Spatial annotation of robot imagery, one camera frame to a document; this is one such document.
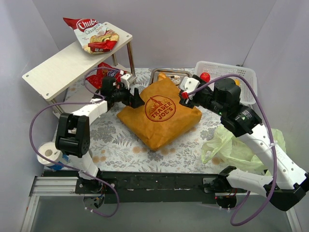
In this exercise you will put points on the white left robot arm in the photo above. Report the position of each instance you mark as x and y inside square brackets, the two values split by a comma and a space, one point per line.
[73, 132]

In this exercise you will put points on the red toy apple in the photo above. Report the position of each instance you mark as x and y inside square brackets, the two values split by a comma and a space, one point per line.
[205, 77]

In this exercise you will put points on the floral patterned table mat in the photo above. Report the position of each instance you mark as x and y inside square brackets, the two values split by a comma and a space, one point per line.
[115, 148]

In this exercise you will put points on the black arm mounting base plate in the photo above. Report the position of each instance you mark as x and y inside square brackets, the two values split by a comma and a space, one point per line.
[139, 187]

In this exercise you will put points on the white sprinkled toy donut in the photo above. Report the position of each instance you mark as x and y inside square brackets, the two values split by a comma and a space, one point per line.
[175, 79]

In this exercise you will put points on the white red cassava chips bag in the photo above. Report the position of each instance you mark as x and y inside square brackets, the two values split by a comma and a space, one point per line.
[93, 36]

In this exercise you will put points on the mustard yellow tote bag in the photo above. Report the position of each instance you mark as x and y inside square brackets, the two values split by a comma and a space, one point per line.
[162, 119]

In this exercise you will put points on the long orange toy bread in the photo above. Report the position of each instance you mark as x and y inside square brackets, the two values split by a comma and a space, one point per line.
[161, 76]

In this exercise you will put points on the white plastic perforated basket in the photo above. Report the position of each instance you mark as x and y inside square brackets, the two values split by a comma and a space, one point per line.
[217, 69]

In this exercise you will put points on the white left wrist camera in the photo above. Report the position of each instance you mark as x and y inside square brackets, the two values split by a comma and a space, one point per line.
[126, 78]

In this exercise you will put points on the aluminium frame rail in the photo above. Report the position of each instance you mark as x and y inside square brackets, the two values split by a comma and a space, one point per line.
[54, 207]

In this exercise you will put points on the stainless steel tray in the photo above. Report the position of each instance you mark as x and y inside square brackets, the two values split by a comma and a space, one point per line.
[168, 73]

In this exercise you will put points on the red snack bag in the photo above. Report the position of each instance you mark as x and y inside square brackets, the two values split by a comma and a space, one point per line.
[105, 70]

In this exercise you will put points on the white wooden two-tier shelf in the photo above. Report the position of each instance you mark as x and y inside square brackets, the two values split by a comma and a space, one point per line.
[61, 79]

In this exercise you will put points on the light green plastic grocery bag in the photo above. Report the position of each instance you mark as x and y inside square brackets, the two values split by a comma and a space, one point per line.
[225, 147]

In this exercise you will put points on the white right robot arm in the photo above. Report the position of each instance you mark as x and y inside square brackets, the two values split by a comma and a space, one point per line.
[287, 184]

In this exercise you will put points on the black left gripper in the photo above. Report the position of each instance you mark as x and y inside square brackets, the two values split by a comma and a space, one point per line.
[132, 97]

